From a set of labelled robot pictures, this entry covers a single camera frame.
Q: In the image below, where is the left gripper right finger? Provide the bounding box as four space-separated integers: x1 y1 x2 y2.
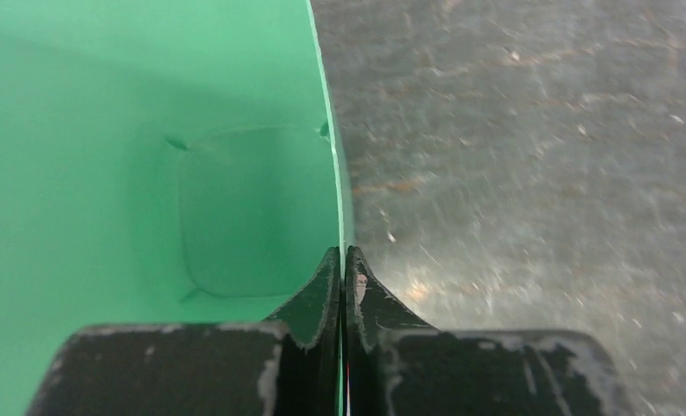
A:
345 246 633 415

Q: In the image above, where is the green plastic trash bin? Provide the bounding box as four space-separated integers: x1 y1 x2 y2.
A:
0 1 353 415

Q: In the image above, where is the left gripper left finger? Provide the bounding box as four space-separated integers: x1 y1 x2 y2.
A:
27 248 341 415

